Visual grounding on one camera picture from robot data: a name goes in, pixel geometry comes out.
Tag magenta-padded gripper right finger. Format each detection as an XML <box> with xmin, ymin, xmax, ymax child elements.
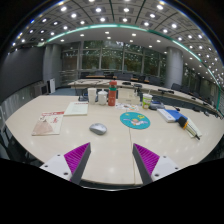
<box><xmin>132</xmin><ymin>143</ymin><xmax>183</xmax><ymax>186</ymax></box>

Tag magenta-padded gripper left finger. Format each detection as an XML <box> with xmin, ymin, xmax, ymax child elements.
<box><xmin>39</xmin><ymin>142</ymin><xmax>92</xmax><ymax>186</ymax></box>

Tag silver computer mouse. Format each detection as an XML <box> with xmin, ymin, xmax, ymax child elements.
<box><xmin>89</xmin><ymin>122</ymin><xmax>108</xmax><ymax>136</ymax></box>

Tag round teal cartoon mouse pad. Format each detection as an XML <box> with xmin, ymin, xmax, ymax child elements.
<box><xmin>119</xmin><ymin>111</ymin><xmax>151</xmax><ymax>130</ymax></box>

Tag red and white magazine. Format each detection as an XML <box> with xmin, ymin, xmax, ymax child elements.
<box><xmin>31</xmin><ymin>111</ymin><xmax>65</xmax><ymax>137</ymax></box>

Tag white booklet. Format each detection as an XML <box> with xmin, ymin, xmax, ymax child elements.
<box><xmin>63</xmin><ymin>101</ymin><xmax>90</xmax><ymax>117</ymax></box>

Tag blue and white book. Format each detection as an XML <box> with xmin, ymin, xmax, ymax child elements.
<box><xmin>156</xmin><ymin>108</ymin><xmax>188</xmax><ymax>124</ymax></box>

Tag black handheld microphone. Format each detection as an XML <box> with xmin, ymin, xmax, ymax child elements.
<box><xmin>177</xmin><ymin>115</ymin><xmax>201</xmax><ymax>140</ymax></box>

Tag grey desk microphone unit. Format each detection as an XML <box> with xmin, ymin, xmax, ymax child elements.
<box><xmin>148</xmin><ymin>100</ymin><xmax>166</xmax><ymax>111</ymax></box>

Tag colourful sticker sheet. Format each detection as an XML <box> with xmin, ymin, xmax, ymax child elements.
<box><xmin>114</xmin><ymin>102</ymin><xmax>140</xmax><ymax>113</ymax></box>

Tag green and white paper cup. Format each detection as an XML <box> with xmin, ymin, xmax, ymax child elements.
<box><xmin>141</xmin><ymin>93</ymin><xmax>154</xmax><ymax>110</ymax></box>

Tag white paper sheet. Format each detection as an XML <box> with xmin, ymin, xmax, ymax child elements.
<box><xmin>186</xmin><ymin>118</ymin><xmax>203</xmax><ymax>138</ymax></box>

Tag black desk microphone unit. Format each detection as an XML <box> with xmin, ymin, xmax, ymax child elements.
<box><xmin>78</xmin><ymin>94</ymin><xmax>99</xmax><ymax>102</ymax></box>

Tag stack of white paper cups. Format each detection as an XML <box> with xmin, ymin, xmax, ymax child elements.
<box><xmin>87</xmin><ymin>87</ymin><xmax>98</xmax><ymax>105</ymax></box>

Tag white cardboard box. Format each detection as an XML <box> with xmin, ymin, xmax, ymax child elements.
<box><xmin>117</xmin><ymin>87</ymin><xmax>141</xmax><ymax>105</ymax></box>

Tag red bottle with green band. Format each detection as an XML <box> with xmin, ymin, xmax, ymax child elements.
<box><xmin>107</xmin><ymin>80</ymin><xmax>118</xmax><ymax>107</ymax></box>

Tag white floor appliance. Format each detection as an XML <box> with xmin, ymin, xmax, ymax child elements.
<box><xmin>33</xmin><ymin>78</ymin><xmax>57</xmax><ymax>98</ymax></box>

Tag dark office chairs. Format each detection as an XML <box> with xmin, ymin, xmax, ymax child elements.
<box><xmin>79</xmin><ymin>69</ymin><xmax>214</xmax><ymax>101</ymax></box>

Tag long curved conference table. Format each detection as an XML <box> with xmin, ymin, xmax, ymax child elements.
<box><xmin>68</xmin><ymin>78</ymin><xmax>221</xmax><ymax>114</ymax></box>

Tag ceiling lights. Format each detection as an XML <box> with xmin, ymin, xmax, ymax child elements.
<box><xmin>11</xmin><ymin>0</ymin><xmax>224</xmax><ymax>84</ymax></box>

